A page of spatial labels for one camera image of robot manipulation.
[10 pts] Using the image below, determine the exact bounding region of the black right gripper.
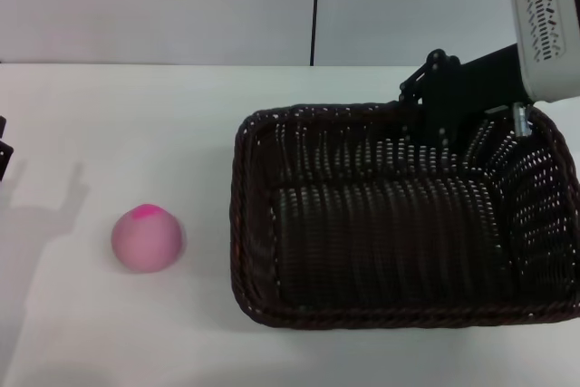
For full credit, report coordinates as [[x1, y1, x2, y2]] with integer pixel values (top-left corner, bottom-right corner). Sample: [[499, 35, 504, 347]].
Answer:
[[399, 44, 532, 149]]

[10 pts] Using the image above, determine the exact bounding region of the black woven rectangular basket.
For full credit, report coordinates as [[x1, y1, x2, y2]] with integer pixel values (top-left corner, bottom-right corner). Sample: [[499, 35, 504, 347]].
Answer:
[[229, 103, 580, 331]]

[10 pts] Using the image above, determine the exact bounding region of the pink peach toy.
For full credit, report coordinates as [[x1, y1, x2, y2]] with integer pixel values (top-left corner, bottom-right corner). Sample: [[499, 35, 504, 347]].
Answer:
[[111, 203, 188, 276]]

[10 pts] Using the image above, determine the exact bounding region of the silver cable connector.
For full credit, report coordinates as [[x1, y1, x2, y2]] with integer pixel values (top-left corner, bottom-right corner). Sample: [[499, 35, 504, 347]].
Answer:
[[512, 103, 535, 138]]

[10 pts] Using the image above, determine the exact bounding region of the white vented wrist camera box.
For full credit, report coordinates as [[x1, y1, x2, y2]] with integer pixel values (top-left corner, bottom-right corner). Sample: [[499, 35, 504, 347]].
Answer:
[[507, 0, 580, 104]]

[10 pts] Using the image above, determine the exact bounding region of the black vertical wall strip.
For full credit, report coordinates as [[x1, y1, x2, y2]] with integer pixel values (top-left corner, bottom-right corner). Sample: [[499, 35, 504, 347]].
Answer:
[[309, 0, 323, 67]]

